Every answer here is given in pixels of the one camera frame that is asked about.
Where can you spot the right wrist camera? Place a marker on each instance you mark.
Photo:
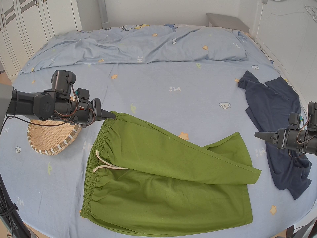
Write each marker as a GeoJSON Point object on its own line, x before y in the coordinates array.
{"type": "Point", "coordinates": [295, 120]}

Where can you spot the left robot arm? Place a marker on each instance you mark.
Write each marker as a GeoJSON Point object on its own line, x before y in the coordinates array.
{"type": "Point", "coordinates": [27, 103]}

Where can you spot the grey wall pipe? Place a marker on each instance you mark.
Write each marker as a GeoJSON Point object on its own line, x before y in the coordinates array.
{"type": "Point", "coordinates": [102, 4]}

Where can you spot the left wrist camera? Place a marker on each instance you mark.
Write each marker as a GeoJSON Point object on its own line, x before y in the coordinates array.
{"type": "Point", "coordinates": [84, 94]}

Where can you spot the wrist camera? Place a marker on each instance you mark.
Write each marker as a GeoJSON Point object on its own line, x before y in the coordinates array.
{"type": "Point", "coordinates": [84, 94]}
{"type": "Point", "coordinates": [295, 120]}

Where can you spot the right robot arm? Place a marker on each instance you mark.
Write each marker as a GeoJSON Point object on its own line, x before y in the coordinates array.
{"type": "Point", "coordinates": [312, 115]}

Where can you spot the round woven basket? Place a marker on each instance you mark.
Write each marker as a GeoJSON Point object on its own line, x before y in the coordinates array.
{"type": "Point", "coordinates": [49, 137]}

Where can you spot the green shorts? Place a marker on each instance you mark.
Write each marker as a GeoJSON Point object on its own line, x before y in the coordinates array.
{"type": "Point", "coordinates": [161, 182]}

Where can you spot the grey bedside table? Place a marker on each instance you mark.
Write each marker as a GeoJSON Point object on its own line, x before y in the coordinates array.
{"type": "Point", "coordinates": [227, 21]}

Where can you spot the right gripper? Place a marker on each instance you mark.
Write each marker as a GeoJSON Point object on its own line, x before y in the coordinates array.
{"type": "Point", "coordinates": [292, 140]}

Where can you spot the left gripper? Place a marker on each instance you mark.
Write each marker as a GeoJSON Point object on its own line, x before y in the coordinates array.
{"type": "Point", "coordinates": [81, 113]}

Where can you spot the white wardrobe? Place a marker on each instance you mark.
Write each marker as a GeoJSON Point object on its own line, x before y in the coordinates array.
{"type": "Point", "coordinates": [24, 21]}

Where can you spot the pale blue quilt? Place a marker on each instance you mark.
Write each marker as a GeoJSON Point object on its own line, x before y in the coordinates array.
{"type": "Point", "coordinates": [148, 46]}

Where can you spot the bed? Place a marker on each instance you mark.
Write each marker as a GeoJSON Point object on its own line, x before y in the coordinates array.
{"type": "Point", "coordinates": [173, 88]}

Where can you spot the dark blue garment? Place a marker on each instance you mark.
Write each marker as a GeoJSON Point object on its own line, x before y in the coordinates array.
{"type": "Point", "coordinates": [270, 100]}

